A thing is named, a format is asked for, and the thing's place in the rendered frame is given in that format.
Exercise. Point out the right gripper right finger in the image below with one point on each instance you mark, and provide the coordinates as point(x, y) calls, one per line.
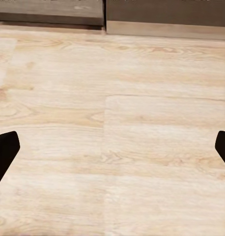
point(220, 144)

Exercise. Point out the dishwasher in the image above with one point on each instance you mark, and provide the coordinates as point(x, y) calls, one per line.
point(85, 12)

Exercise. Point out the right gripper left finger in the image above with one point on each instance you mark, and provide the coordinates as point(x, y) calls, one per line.
point(9, 147)

